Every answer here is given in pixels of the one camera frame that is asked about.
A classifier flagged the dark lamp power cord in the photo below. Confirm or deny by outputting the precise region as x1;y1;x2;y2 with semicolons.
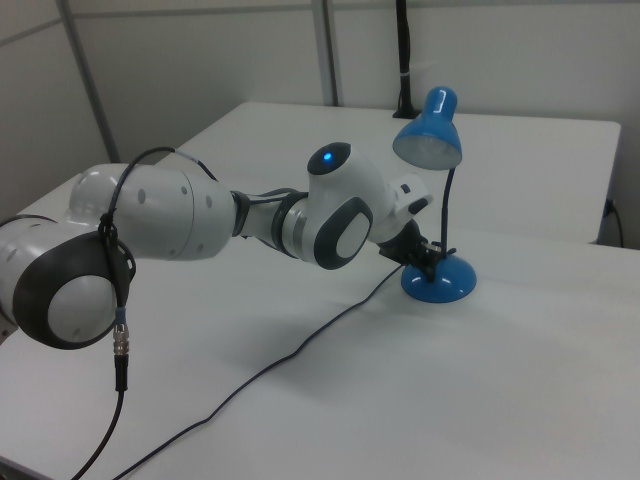
111;263;405;480

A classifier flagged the black cable at wall socket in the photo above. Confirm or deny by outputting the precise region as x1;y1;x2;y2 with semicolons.
606;198;626;249

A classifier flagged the grey metal partition post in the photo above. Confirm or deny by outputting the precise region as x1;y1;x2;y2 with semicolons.
311;0;342;108

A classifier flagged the black robot cable with connector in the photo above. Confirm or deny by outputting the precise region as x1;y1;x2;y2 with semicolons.
63;146;221;480

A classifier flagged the black pole with base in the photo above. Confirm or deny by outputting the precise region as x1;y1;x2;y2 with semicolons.
392;0;422;120

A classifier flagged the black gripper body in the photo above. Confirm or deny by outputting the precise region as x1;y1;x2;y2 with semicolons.
377;218;427;266

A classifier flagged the blue gooseneck desk lamp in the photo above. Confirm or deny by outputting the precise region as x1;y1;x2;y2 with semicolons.
391;85;478;305

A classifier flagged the slanted grey metal frame post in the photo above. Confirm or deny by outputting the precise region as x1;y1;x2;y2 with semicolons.
58;0;120;165

